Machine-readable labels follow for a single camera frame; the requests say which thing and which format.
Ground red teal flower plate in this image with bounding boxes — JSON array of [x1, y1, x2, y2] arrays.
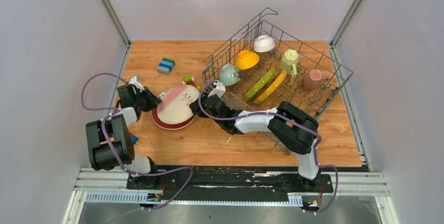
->
[[151, 89, 195, 130]]

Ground pink white leaf plate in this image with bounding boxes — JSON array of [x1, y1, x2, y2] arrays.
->
[[157, 85, 199, 125]]

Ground pale green bowl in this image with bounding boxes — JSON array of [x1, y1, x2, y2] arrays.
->
[[219, 64, 242, 86]]

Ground yellow bowl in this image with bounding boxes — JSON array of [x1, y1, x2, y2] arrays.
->
[[235, 50, 260, 70]]

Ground grey wire dish rack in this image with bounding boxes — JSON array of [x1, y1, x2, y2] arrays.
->
[[202, 7, 353, 119]]

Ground green polka dot plate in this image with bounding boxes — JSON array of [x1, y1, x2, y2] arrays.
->
[[243, 67, 276, 100]]

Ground yellow polka dot plate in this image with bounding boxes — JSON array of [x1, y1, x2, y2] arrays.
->
[[253, 69, 287, 104]]

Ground white bowl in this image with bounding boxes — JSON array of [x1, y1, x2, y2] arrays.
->
[[253, 35, 275, 53]]

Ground pale yellow mug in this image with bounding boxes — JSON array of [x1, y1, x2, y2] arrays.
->
[[280, 49, 299, 78]]

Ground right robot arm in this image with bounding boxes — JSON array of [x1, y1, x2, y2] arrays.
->
[[189, 94, 321, 192]]

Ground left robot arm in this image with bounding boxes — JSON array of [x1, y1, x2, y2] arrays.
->
[[85, 84, 161, 189]]

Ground red green toy bricks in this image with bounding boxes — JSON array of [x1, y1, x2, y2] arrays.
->
[[182, 75, 201, 91]]

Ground green blue toy block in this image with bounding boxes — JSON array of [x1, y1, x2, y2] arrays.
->
[[157, 58, 175, 75]]

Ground blue toy brick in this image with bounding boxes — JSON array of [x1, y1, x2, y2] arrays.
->
[[129, 133, 138, 145]]

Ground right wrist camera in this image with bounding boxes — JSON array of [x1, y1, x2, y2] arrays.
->
[[208, 80, 226, 98]]

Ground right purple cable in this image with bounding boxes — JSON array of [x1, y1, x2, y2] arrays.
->
[[197, 80, 339, 215]]

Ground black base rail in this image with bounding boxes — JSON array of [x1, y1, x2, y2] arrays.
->
[[126, 165, 334, 203]]

